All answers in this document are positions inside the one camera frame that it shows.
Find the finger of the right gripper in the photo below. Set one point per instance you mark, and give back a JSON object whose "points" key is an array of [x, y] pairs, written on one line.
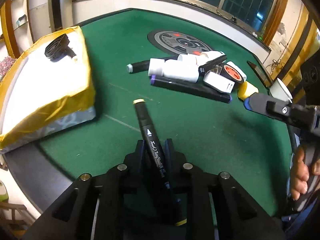
{"points": [[256, 102]]}

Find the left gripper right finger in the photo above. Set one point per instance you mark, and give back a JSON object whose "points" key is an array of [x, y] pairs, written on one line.
{"points": [[169, 153]]}

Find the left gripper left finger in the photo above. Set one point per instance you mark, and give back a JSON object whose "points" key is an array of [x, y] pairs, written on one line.
{"points": [[140, 152]]}

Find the yellow masking tape roll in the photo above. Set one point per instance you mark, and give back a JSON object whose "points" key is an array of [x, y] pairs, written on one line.
{"points": [[246, 90]]}

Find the black marker cream cap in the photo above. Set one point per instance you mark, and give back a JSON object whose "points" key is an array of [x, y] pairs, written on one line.
{"points": [[153, 145]]}

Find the black tape red core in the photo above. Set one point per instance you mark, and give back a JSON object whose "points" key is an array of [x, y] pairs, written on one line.
{"points": [[232, 74]]}

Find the white USB wall charger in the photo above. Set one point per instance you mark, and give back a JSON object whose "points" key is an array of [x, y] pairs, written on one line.
{"points": [[218, 82]]}

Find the black marker purple cap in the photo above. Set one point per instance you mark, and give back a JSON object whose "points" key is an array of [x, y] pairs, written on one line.
{"points": [[189, 88]]}

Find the white pill bottle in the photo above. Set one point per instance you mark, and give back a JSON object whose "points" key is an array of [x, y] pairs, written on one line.
{"points": [[174, 69], [192, 59]]}

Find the white labelled bottle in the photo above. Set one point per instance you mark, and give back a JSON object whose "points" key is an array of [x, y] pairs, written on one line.
{"points": [[211, 55]]}

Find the person's right hand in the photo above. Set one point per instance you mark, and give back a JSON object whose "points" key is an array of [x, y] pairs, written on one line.
{"points": [[299, 175]]}

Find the white ceramic mug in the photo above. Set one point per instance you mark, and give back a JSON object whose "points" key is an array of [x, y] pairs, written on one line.
{"points": [[279, 91]]}

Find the black phone on table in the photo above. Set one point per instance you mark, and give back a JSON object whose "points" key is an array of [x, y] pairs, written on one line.
{"points": [[260, 74]]}

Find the round table centre console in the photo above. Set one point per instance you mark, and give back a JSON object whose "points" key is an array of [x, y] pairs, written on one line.
{"points": [[176, 43]]}

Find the gold lined tray box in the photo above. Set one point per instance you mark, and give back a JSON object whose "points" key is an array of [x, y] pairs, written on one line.
{"points": [[49, 88]]}

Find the green white bin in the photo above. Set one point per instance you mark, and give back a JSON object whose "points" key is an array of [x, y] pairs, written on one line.
{"points": [[3, 193]]}

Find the wooden chair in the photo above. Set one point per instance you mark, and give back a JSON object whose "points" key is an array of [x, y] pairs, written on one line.
{"points": [[15, 220]]}

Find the pile of folded clothes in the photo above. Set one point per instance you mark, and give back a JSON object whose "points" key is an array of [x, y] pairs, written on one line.
{"points": [[5, 66]]}

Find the tower air conditioner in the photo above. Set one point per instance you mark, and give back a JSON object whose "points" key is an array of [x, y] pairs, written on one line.
{"points": [[48, 16]]}

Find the white wall shelves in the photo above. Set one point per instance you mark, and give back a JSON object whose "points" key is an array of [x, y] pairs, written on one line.
{"points": [[15, 28]]}

